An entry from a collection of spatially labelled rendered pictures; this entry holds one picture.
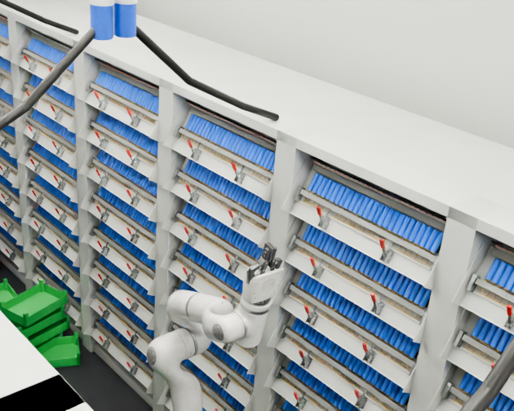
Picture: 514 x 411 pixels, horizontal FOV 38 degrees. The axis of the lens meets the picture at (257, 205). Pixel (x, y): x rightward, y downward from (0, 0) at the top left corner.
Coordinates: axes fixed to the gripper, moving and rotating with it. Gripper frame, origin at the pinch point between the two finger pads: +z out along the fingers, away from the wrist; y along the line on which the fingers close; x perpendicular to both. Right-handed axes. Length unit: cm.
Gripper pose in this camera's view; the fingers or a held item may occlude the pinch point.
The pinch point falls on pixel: (269, 251)
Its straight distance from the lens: 191.9
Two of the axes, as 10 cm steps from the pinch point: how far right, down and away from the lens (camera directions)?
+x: -6.0, -5.4, 5.9
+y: -7.8, 2.0, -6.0
